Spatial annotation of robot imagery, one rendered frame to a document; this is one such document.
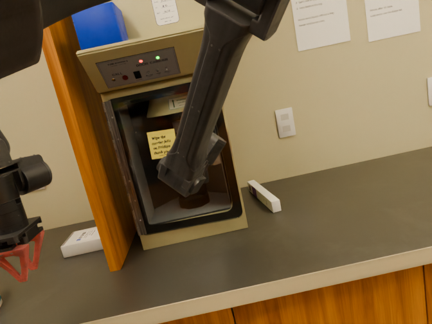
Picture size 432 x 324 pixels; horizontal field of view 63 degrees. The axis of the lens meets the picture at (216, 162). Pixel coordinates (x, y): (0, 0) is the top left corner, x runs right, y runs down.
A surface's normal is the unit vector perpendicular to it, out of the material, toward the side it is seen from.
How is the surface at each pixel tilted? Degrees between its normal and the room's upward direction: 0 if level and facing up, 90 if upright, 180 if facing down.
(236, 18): 45
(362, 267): 90
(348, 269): 90
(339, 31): 90
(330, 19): 90
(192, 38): 135
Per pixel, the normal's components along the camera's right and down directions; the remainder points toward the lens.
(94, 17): 0.06, 0.22
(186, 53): 0.18, 0.83
